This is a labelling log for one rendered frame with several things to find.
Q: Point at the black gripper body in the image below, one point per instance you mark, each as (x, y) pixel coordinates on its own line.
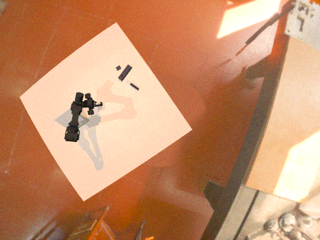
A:
(90, 111)

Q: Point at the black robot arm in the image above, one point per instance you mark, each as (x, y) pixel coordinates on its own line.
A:
(71, 133)

